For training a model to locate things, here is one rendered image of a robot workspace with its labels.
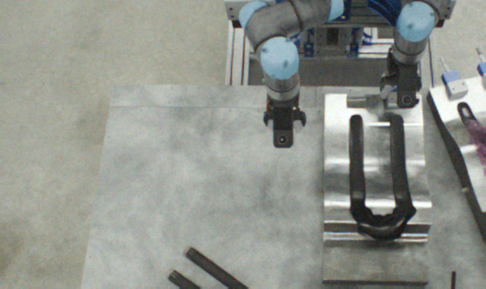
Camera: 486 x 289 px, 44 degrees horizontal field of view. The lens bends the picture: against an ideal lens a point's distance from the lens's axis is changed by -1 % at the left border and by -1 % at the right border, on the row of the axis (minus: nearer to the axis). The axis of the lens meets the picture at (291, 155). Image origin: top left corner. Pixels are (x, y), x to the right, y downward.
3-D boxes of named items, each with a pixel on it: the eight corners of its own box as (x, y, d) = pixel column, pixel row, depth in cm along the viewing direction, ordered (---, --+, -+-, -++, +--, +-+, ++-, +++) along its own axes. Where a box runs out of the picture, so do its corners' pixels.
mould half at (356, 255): (324, 108, 171) (325, 85, 159) (416, 108, 170) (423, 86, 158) (322, 284, 153) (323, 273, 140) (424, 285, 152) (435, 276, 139)
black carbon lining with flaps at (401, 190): (346, 116, 162) (349, 101, 154) (406, 117, 162) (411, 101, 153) (347, 242, 150) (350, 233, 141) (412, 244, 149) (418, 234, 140)
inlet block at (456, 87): (431, 63, 172) (435, 54, 167) (447, 59, 173) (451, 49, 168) (448, 102, 168) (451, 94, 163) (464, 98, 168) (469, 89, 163)
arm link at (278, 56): (287, 26, 123) (305, 59, 120) (289, 55, 133) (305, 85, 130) (252, 40, 122) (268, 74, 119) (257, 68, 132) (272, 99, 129)
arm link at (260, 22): (283, 8, 136) (303, 45, 132) (237, 25, 134) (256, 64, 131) (281, -14, 128) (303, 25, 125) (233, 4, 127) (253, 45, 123)
